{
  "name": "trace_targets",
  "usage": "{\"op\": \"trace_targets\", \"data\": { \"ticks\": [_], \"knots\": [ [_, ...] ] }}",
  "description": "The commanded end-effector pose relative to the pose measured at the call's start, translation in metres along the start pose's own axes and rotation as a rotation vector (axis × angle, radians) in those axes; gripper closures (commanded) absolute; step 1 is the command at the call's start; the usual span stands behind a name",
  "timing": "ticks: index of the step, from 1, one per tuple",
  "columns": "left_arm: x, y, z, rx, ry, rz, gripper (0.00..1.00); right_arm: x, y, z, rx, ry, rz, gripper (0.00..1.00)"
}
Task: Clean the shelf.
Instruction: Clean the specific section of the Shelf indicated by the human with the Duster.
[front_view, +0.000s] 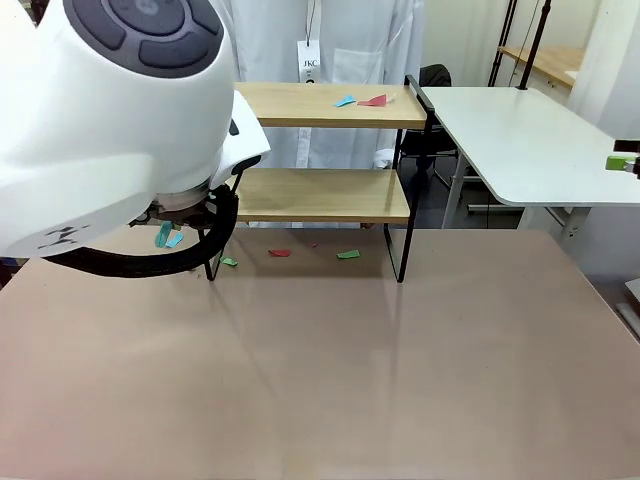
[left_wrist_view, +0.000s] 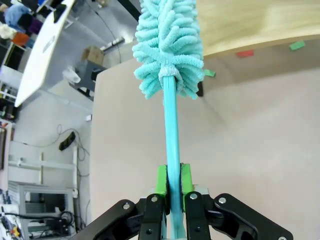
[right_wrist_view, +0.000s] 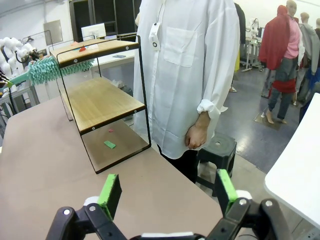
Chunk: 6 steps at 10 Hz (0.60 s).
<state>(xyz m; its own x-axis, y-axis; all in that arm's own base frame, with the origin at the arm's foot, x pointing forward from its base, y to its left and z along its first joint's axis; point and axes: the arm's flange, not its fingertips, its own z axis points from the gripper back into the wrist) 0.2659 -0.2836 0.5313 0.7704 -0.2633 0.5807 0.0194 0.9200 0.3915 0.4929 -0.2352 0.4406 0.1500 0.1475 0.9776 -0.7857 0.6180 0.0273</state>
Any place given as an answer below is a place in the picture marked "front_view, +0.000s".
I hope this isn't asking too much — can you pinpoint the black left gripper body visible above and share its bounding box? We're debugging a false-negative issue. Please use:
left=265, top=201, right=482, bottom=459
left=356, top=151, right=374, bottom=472
left=130, top=197, right=224, bottom=232

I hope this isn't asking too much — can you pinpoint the wooden background table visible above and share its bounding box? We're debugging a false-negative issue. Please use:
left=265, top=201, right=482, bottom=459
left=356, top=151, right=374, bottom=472
left=497, top=44, right=586, bottom=91

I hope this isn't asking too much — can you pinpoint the large white side table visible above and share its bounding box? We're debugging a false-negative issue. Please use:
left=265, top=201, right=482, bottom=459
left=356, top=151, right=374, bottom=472
left=419, top=85, right=640, bottom=251

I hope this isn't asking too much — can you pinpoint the black upright pole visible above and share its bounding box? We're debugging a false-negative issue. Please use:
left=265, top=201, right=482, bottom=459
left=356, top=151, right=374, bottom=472
left=517, top=0, right=554, bottom=91

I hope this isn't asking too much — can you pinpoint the black tripod stand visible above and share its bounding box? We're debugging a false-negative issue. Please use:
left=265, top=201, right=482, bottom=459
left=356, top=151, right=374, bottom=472
left=487, top=0, right=519, bottom=89

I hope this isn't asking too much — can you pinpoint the black office chair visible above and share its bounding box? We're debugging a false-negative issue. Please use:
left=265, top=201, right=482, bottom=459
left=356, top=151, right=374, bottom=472
left=399, top=63, right=461, bottom=186

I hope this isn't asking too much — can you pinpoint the white name badge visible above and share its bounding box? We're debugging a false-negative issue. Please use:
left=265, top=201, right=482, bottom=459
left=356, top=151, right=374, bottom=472
left=296, top=39, right=321, bottom=85

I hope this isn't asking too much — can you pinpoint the person in white coat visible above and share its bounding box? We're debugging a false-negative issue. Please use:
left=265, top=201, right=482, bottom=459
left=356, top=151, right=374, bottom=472
left=232, top=0, right=426, bottom=230

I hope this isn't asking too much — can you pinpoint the black sleeved left arm cable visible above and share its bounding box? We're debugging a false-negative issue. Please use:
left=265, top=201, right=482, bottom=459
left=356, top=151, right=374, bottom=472
left=47, top=192, right=240, bottom=279

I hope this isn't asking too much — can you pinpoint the grey metal mount plate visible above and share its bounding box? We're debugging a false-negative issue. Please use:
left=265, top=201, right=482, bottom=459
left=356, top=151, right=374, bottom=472
left=614, top=278, right=640, bottom=344

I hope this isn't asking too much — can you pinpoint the wooden two-tier black-frame shelf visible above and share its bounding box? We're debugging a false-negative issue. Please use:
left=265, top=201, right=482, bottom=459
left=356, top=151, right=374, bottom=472
left=202, top=74, right=439, bottom=284

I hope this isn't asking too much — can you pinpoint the black badge lanyard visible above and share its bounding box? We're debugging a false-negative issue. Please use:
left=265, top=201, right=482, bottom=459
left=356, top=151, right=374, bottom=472
left=305, top=0, right=321, bottom=42

